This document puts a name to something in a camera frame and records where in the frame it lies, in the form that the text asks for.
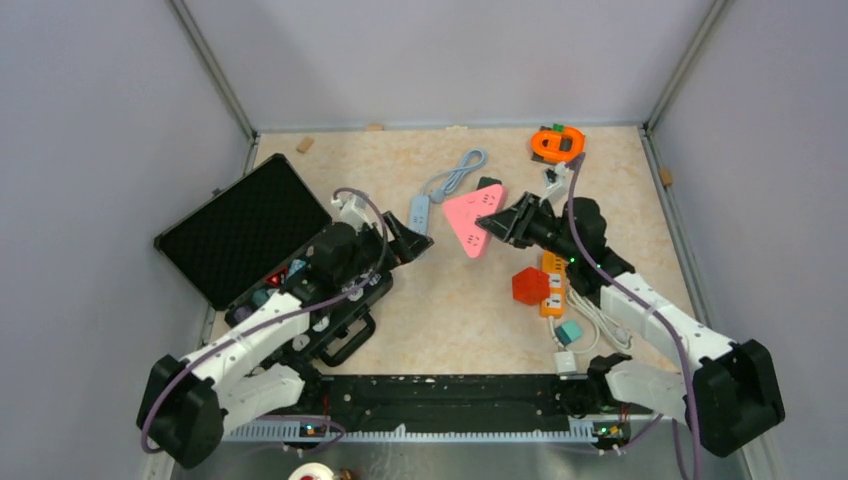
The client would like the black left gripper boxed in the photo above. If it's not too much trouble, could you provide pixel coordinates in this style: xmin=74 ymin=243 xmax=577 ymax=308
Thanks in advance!
xmin=337 ymin=211 xmax=433 ymax=287

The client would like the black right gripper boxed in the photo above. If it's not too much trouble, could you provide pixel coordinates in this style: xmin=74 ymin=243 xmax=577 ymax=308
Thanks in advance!
xmin=478 ymin=192 xmax=579 ymax=263

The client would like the pink triangular power strip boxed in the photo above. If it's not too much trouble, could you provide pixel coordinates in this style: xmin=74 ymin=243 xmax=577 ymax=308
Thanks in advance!
xmin=442 ymin=184 xmax=506 ymax=259

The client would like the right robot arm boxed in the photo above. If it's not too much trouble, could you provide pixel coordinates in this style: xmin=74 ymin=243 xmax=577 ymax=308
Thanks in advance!
xmin=476 ymin=193 xmax=786 ymax=457

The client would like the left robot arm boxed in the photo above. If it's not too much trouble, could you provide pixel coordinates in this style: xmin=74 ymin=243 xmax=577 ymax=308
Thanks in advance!
xmin=137 ymin=212 xmax=434 ymax=468

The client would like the white plug adapter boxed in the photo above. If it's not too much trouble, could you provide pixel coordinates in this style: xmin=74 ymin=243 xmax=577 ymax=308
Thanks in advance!
xmin=553 ymin=351 xmax=579 ymax=377

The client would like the light blue power strip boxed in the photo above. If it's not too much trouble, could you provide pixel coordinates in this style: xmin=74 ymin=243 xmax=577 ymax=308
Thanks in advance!
xmin=407 ymin=195 xmax=431 ymax=235

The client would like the dark green cube adapter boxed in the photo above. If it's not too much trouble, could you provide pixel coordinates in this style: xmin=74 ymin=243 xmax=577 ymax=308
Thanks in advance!
xmin=476 ymin=176 xmax=502 ymax=190

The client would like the red cube socket adapter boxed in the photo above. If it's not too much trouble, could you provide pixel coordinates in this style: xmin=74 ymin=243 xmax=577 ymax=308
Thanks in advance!
xmin=511 ymin=267 xmax=550 ymax=306

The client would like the orange power strip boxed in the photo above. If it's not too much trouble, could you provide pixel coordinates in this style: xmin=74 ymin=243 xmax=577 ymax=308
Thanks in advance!
xmin=539 ymin=251 xmax=567 ymax=319

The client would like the teal cube adapter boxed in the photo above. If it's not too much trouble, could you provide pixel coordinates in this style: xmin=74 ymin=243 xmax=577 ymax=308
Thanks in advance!
xmin=553 ymin=320 xmax=583 ymax=347

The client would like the small wooden block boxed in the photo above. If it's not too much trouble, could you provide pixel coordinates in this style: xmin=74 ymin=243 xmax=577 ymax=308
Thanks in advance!
xmin=296 ymin=136 xmax=315 ymax=154

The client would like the black poker chip case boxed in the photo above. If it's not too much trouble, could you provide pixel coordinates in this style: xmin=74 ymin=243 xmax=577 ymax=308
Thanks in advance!
xmin=154 ymin=154 xmax=393 ymax=367

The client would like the wooden block at right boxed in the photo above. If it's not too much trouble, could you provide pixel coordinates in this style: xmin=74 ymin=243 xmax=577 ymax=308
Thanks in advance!
xmin=658 ymin=167 xmax=674 ymax=188

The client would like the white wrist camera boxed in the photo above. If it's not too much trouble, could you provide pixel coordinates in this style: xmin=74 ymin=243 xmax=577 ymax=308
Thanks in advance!
xmin=542 ymin=163 xmax=571 ymax=204

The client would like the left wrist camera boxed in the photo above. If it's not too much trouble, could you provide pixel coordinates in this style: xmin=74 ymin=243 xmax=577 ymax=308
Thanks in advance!
xmin=339 ymin=195 xmax=369 ymax=232

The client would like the light blue coiled cable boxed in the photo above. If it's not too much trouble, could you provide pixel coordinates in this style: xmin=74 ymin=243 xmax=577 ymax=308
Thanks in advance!
xmin=421 ymin=147 xmax=490 ymax=204

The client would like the orange ring toy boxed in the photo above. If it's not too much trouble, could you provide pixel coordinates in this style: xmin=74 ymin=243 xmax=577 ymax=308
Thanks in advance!
xmin=529 ymin=127 xmax=587 ymax=164

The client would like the dark square base plate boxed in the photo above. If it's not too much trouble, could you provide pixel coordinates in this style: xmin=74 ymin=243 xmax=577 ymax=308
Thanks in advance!
xmin=531 ymin=123 xmax=587 ymax=168

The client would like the white coiled cable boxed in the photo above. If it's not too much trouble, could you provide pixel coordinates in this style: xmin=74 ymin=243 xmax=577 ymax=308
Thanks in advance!
xmin=547 ymin=291 xmax=634 ymax=356

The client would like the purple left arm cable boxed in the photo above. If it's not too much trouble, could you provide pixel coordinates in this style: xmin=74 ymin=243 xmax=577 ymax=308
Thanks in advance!
xmin=139 ymin=187 xmax=392 ymax=458

